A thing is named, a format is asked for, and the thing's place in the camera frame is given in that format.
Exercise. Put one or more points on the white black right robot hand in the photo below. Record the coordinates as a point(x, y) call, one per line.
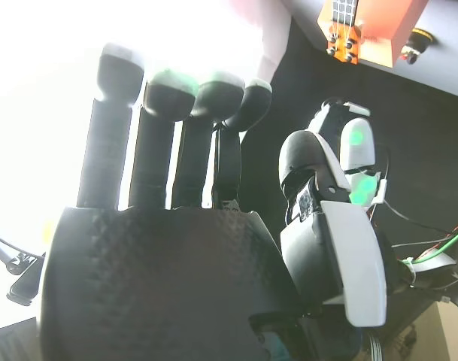
point(157, 270)

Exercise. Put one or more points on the chocolate cake toy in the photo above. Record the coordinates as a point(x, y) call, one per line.
point(416, 43)

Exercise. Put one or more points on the orange foam block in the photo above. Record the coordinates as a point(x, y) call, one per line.
point(386, 34)

